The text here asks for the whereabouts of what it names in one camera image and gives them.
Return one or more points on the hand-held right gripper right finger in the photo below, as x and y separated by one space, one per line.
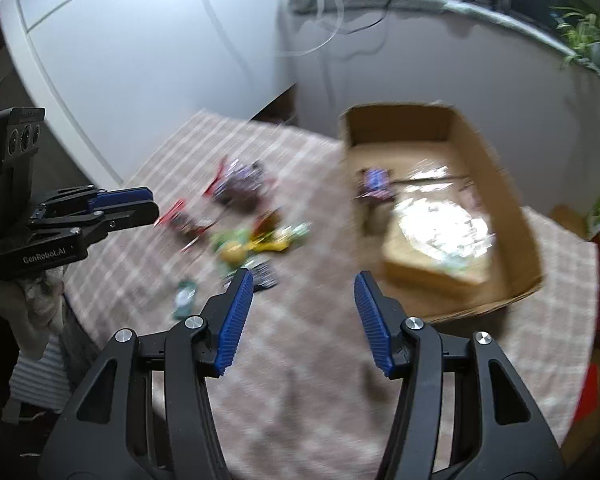
375 330

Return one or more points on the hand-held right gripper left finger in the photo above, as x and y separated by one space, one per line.
235 320

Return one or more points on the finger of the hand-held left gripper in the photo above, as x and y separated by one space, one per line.
125 195
135 216

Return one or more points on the black patterned snack packet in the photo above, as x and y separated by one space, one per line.
260 275

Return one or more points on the green mint candy packet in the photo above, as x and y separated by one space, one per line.
185 297

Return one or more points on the green jelly cup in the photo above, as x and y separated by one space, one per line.
230 251

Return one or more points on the yellow red green snack packet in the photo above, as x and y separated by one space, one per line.
270 244

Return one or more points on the light green snack packet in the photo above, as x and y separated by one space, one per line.
297 231

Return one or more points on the clear zip bag dark snack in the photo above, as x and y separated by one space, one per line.
242 185

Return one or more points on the dark chocolate bar blue label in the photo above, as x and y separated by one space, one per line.
376 180

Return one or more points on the cardboard box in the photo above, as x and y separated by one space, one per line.
505 220

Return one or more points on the person's left forearm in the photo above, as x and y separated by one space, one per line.
45 375

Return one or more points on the person's left hand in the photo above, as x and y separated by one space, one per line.
30 317

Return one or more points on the checked beige tablecloth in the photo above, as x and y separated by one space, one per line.
305 385

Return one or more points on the clear plastic bag green print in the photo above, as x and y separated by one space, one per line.
440 225

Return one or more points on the white cabinet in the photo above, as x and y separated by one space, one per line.
130 60

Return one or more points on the dark red box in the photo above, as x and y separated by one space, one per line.
587 395

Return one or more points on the grey windowsill cloth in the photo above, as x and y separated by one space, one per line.
430 4

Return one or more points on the green potted plant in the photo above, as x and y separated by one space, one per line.
582 30

